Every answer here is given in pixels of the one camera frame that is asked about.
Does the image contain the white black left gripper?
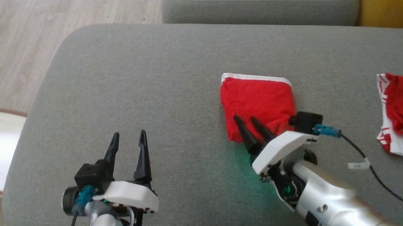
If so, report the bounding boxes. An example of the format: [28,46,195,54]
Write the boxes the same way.
[89,128,160,218]

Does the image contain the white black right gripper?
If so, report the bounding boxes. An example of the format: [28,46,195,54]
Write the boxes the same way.
[232,109,322,179]

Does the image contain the red mesh shorts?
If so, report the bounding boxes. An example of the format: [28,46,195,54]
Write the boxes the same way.
[219,68,299,144]

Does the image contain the large grey sofa seat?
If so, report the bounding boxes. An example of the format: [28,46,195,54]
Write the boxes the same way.
[0,2,403,226]

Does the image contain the black left cable, teal plug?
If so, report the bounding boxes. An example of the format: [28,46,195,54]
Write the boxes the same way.
[63,185,99,226]

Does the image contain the black cable, teal plug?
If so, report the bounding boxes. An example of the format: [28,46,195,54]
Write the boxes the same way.
[312,117,403,226]
[63,185,99,226]

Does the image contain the black right cable, teal plug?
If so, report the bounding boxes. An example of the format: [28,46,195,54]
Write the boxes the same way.
[312,117,403,226]

